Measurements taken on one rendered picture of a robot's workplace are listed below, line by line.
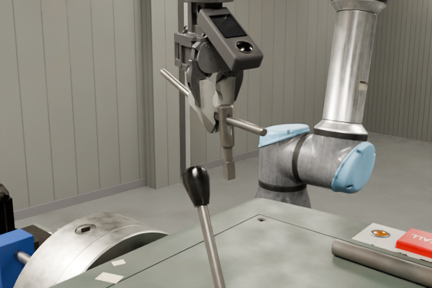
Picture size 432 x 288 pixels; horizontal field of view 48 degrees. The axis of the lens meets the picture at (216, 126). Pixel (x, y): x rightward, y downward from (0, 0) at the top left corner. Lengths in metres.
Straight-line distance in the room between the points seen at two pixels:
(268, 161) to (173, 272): 0.55
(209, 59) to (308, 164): 0.44
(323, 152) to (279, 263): 0.43
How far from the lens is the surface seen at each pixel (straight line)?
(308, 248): 0.72
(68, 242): 0.83
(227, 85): 0.74
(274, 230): 0.77
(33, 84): 4.20
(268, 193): 1.15
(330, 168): 1.05
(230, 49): 0.65
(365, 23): 1.08
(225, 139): 0.72
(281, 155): 1.11
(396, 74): 7.35
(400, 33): 7.32
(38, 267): 0.83
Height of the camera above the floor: 1.56
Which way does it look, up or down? 12 degrees down
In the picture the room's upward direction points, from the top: straight up
